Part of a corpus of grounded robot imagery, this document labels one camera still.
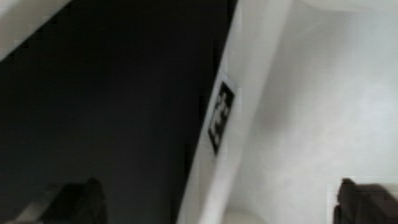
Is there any white square tabletop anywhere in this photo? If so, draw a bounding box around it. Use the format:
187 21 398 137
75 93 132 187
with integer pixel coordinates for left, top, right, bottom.
176 0 398 224

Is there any white U-shaped fence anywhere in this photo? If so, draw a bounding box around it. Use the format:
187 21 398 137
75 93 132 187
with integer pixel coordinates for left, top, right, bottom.
0 0 71 61

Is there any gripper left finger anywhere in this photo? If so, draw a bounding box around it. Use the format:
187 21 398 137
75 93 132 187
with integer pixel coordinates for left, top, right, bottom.
16 177 112 224

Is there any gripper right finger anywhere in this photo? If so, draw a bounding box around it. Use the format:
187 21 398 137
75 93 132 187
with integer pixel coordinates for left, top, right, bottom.
332 178 398 224

